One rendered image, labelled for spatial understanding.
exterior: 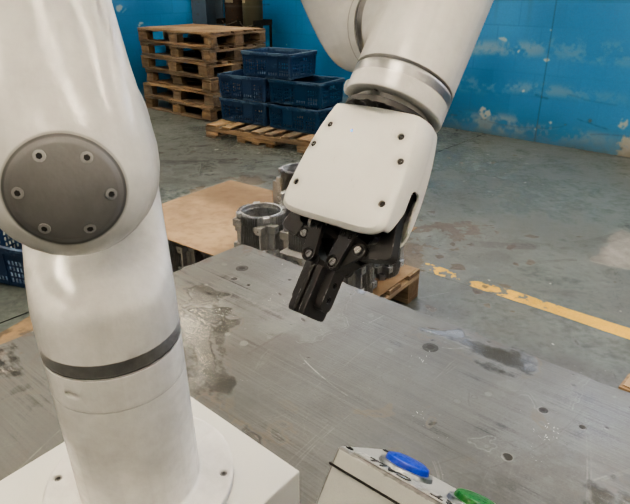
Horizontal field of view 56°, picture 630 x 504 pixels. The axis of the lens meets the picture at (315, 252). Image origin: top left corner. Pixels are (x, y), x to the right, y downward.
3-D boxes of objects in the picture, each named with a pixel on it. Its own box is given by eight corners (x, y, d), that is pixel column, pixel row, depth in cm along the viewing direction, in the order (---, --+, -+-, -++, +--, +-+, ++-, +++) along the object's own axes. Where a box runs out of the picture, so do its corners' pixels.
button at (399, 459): (427, 495, 39) (437, 469, 39) (410, 497, 37) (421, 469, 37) (389, 473, 41) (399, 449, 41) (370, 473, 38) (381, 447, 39)
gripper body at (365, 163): (322, 76, 48) (267, 201, 47) (433, 90, 42) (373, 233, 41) (362, 121, 54) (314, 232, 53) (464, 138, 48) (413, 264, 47)
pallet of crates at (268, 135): (355, 135, 569) (358, 50, 537) (310, 154, 508) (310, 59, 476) (257, 121, 628) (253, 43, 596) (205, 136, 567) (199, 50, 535)
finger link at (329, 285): (329, 231, 46) (295, 311, 45) (363, 242, 44) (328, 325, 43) (348, 244, 48) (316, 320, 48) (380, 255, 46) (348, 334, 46)
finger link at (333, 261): (372, 188, 45) (313, 218, 47) (389, 241, 43) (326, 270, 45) (386, 202, 47) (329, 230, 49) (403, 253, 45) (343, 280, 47)
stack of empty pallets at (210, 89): (271, 110, 681) (268, 28, 644) (213, 123, 622) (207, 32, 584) (201, 97, 756) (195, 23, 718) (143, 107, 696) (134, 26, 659)
